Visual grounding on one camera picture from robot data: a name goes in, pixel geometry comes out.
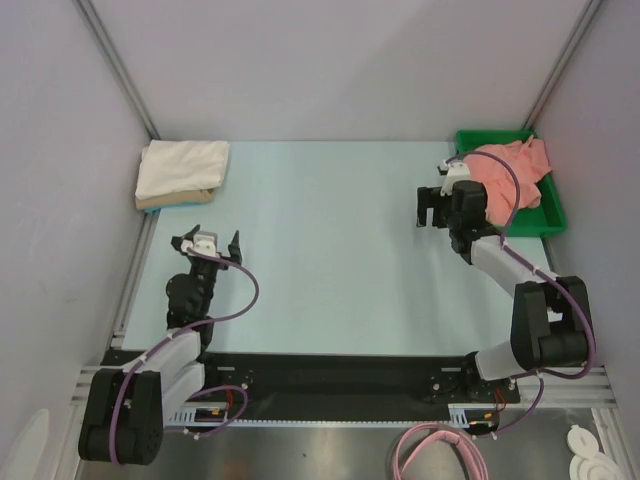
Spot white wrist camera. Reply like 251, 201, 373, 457
179, 231, 219, 258
437, 161, 471, 196

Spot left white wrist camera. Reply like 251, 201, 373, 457
179, 231, 219, 258

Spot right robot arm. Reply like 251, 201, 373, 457
416, 180, 595, 401

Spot white cable duct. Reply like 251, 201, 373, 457
165, 403, 231, 429

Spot aluminium frame rail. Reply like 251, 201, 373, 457
70, 366, 617, 408

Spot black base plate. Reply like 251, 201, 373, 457
199, 352, 520, 422

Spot white folded t shirt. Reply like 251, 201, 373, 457
135, 140, 231, 200

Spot pink t shirt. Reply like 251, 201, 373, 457
465, 135, 551, 226

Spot tan folded t shirt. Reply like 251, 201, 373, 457
135, 189, 214, 211

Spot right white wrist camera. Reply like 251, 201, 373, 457
437, 161, 471, 196

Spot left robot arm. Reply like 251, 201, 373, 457
78, 226, 242, 465

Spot light blue folded t shirt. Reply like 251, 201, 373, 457
143, 202, 208, 214

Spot green plastic tray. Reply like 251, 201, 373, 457
455, 129, 567, 238

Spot pink cable loop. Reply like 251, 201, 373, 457
390, 423, 489, 480

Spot white plastic discs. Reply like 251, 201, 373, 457
566, 425, 624, 480

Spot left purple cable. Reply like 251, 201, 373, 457
107, 249, 261, 464

